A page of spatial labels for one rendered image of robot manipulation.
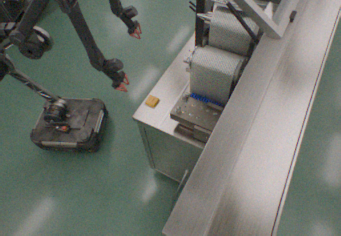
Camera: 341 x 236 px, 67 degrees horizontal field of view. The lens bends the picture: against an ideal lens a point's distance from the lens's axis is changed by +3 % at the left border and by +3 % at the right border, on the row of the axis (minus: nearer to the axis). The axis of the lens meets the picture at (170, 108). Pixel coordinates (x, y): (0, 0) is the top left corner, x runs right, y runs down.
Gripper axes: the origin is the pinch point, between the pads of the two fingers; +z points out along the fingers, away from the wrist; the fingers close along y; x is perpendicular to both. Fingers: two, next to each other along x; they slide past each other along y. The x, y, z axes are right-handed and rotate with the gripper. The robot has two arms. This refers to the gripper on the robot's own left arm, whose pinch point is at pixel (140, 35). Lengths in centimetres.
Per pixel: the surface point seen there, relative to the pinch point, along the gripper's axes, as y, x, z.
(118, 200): -90, 69, 81
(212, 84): -55, -51, 15
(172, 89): -38.2, -16.2, 26.1
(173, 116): -68, -25, 18
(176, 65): -15.1, -16.6, 26.3
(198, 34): -15.3, -44.1, 9.4
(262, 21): -75, -88, -26
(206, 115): -67, -42, 26
